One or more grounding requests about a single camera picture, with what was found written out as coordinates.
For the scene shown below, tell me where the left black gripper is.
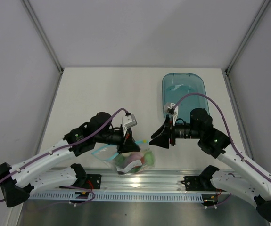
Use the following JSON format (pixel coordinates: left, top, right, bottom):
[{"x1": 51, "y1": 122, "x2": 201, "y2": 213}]
[{"x1": 95, "y1": 124, "x2": 140, "y2": 154}]

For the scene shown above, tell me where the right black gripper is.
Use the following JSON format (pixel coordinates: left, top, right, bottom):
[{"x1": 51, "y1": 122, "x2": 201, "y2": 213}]
[{"x1": 149, "y1": 115, "x2": 202, "y2": 149}]

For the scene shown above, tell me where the white toy onion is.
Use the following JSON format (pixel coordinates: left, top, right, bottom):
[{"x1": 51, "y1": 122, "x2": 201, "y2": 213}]
[{"x1": 122, "y1": 153, "x2": 131, "y2": 157}]

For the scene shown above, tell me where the purple toy eggplant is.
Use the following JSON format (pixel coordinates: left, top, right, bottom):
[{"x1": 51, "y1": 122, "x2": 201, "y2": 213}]
[{"x1": 127, "y1": 152, "x2": 143, "y2": 164}]

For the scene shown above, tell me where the clear zip bag blue zipper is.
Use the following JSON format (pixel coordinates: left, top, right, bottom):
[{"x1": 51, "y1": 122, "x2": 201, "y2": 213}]
[{"x1": 91, "y1": 140, "x2": 156, "y2": 175}]

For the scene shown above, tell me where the green toy bell pepper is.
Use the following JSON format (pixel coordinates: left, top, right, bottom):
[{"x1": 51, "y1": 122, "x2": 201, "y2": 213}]
[{"x1": 143, "y1": 151, "x2": 155, "y2": 166}]

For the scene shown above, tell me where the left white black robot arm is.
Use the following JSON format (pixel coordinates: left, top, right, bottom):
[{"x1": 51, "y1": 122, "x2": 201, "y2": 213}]
[{"x1": 0, "y1": 112, "x2": 140, "y2": 207}]

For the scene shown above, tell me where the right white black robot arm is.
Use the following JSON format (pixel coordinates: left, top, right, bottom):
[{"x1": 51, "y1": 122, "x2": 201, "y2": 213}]
[{"x1": 149, "y1": 108, "x2": 271, "y2": 223}]

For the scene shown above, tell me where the teal plastic tray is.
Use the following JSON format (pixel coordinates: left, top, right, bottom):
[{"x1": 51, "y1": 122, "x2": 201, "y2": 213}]
[{"x1": 162, "y1": 73, "x2": 209, "y2": 123}]

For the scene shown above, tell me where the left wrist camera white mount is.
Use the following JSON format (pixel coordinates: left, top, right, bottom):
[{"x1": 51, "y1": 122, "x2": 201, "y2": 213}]
[{"x1": 122, "y1": 113, "x2": 137, "y2": 136}]

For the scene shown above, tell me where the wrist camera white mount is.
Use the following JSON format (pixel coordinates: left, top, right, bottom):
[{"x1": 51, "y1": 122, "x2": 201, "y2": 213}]
[
  {"x1": 122, "y1": 113, "x2": 137, "y2": 136},
  {"x1": 163, "y1": 102, "x2": 179, "y2": 120}
]

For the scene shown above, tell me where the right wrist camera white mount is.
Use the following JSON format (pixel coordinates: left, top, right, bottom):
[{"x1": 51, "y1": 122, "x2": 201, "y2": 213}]
[{"x1": 163, "y1": 102, "x2": 179, "y2": 120}]

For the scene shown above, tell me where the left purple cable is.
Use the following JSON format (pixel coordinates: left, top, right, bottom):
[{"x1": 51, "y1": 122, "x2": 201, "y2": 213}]
[{"x1": 0, "y1": 108, "x2": 129, "y2": 203}]

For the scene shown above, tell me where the purple cable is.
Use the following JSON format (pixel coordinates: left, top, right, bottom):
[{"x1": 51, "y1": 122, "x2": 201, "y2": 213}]
[
  {"x1": 170, "y1": 92, "x2": 271, "y2": 209},
  {"x1": 0, "y1": 108, "x2": 129, "y2": 203}
]

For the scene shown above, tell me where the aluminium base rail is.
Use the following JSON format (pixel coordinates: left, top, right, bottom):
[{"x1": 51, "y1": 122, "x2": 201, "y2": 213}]
[{"x1": 31, "y1": 167, "x2": 244, "y2": 194}]

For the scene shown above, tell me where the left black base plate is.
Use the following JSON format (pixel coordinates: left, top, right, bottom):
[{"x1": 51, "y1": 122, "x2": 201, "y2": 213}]
[{"x1": 72, "y1": 174, "x2": 102, "y2": 190}]

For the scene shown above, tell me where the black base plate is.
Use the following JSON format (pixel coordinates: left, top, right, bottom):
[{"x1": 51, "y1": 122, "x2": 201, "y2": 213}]
[
  {"x1": 72, "y1": 174, "x2": 102, "y2": 190},
  {"x1": 180, "y1": 176, "x2": 220, "y2": 192}
]

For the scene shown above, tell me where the slotted grey cable duct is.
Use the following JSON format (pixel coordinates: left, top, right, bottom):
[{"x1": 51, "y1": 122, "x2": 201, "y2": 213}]
[{"x1": 29, "y1": 190, "x2": 204, "y2": 203}]

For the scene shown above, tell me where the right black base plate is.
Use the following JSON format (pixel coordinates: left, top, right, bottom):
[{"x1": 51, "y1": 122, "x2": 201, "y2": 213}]
[{"x1": 180, "y1": 176, "x2": 220, "y2": 192}]

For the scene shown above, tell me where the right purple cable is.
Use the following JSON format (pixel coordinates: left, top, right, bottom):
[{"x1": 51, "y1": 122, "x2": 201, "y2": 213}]
[{"x1": 170, "y1": 92, "x2": 271, "y2": 209}]

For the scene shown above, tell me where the right side aluminium rail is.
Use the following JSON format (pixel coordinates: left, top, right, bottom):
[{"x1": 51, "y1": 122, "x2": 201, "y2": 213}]
[{"x1": 222, "y1": 69, "x2": 254, "y2": 159}]

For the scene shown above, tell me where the left aluminium frame post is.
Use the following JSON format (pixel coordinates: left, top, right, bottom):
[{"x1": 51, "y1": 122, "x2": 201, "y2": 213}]
[{"x1": 20, "y1": 0, "x2": 64, "y2": 74}]

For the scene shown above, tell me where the aluminium frame post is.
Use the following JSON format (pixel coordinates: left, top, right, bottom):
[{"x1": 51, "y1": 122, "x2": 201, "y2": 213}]
[
  {"x1": 20, "y1": 0, "x2": 64, "y2": 74},
  {"x1": 224, "y1": 0, "x2": 271, "y2": 76}
]

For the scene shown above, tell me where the right aluminium frame post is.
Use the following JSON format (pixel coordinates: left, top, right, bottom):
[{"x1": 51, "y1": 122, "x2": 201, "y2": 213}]
[{"x1": 224, "y1": 0, "x2": 271, "y2": 76}]

